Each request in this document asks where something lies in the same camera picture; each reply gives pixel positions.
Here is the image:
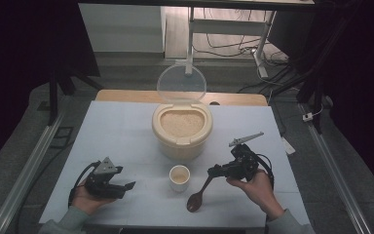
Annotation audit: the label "white cup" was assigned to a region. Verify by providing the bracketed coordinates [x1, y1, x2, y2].
[168, 164, 192, 193]

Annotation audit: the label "white desk frame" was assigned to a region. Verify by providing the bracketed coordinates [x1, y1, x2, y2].
[184, 6, 278, 79]

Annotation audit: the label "wooden table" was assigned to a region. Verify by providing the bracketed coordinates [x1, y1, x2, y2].
[94, 89, 269, 107]

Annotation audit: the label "person's left hand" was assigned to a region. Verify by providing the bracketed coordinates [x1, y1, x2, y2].
[71, 180, 117, 216]

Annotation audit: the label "black stand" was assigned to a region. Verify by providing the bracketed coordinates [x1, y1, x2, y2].
[46, 63, 105, 127]
[237, 19, 342, 135]

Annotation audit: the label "beige rice container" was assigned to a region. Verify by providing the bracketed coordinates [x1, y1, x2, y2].
[151, 101, 214, 161]

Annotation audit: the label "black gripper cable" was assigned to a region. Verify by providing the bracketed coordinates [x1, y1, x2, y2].
[253, 152, 276, 191]
[67, 160, 102, 210]

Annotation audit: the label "white rice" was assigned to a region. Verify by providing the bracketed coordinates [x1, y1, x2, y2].
[159, 109, 206, 138]

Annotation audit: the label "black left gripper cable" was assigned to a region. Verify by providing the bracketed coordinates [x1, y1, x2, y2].
[67, 160, 102, 210]

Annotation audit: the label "pale table mat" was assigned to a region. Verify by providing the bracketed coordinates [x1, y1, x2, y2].
[38, 99, 313, 229]

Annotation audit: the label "white tag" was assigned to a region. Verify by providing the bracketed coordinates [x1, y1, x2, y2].
[280, 136, 297, 156]

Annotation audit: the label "person's right hand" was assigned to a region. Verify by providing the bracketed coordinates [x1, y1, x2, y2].
[225, 169, 286, 221]

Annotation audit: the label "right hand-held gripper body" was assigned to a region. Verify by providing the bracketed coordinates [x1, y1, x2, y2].
[223, 131, 265, 183]

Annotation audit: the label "clear plastic container lid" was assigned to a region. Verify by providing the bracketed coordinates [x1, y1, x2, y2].
[156, 62, 207, 105]

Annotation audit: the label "black floor bracket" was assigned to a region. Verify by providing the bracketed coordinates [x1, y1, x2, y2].
[49, 126, 75, 150]

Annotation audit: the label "aluminium rail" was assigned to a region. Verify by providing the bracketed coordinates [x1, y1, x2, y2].
[0, 112, 66, 234]
[297, 102, 374, 234]

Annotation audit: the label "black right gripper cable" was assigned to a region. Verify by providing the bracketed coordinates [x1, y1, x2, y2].
[253, 152, 276, 191]

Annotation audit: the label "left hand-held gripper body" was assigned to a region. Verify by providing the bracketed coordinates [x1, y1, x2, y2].
[83, 156, 127, 200]

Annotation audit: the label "brown wooden spoon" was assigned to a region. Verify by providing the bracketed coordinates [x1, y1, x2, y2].
[186, 175, 215, 214]

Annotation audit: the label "black floor cables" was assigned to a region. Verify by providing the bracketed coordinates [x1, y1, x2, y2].
[192, 7, 290, 67]

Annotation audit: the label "white cabinet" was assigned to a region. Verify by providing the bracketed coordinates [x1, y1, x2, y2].
[78, 3, 167, 54]

